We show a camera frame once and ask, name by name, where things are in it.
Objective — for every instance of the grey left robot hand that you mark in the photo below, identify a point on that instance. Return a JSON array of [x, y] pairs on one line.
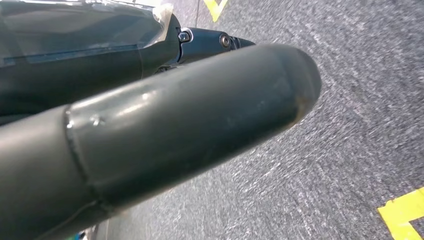
[[165, 126]]

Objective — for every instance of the yellow floor tape square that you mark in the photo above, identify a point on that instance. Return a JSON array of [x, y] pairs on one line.
[[402, 212]]

